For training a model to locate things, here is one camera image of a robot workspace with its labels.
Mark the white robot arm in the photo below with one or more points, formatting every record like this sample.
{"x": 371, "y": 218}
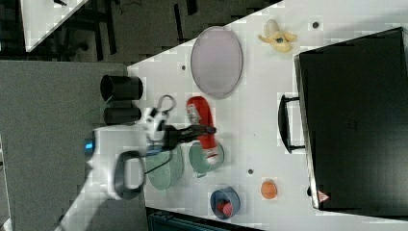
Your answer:
{"x": 117, "y": 168}

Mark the green strainer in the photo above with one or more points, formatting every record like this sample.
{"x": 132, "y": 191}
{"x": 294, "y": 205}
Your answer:
{"x": 165, "y": 169}

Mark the black cylinder holder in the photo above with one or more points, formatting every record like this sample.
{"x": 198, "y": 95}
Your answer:
{"x": 114, "y": 116}
{"x": 116, "y": 88}

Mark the grey round plate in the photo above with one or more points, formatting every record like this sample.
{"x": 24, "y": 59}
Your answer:
{"x": 216, "y": 62}

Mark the blue cup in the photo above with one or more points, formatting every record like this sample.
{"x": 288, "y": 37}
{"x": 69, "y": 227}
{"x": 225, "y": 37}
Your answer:
{"x": 228, "y": 194}

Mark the orange fruit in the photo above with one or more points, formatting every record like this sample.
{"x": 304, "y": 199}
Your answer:
{"x": 268, "y": 190}

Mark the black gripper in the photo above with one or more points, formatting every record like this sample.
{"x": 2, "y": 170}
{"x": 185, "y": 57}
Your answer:
{"x": 174, "y": 136}

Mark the toy strawberry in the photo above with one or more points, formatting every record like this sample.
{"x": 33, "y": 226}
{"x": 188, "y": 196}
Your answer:
{"x": 225, "y": 207}

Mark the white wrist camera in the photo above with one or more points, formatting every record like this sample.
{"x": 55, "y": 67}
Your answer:
{"x": 152, "y": 119}

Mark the peeled toy banana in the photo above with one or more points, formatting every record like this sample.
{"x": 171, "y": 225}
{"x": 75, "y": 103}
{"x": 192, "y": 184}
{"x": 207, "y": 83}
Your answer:
{"x": 279, "y": 40}

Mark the green cup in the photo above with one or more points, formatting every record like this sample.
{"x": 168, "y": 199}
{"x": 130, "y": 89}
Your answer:
{"x": 198, "y": 159}

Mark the black toaster oven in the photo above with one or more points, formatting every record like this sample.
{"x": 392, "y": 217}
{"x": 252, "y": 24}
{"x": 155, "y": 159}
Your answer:
{"x": 353, "y": 101}

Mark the red ketchup bottle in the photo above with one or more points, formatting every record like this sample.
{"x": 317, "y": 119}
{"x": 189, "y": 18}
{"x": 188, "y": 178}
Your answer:
{"x": 199, "y": 113}

